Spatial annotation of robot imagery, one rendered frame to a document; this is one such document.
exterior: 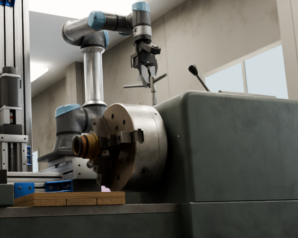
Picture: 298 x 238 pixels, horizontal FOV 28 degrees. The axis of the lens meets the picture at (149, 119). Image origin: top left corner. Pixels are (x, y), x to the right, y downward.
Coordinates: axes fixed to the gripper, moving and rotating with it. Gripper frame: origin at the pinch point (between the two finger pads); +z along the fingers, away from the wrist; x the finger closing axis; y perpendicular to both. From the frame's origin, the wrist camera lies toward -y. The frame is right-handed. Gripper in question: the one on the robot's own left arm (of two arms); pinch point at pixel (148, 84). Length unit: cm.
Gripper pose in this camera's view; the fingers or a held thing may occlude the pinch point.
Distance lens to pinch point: 237.7
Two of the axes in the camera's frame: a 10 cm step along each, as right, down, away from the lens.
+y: -5.1, 2.1, 8.3
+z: 0.6, 9.8, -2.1
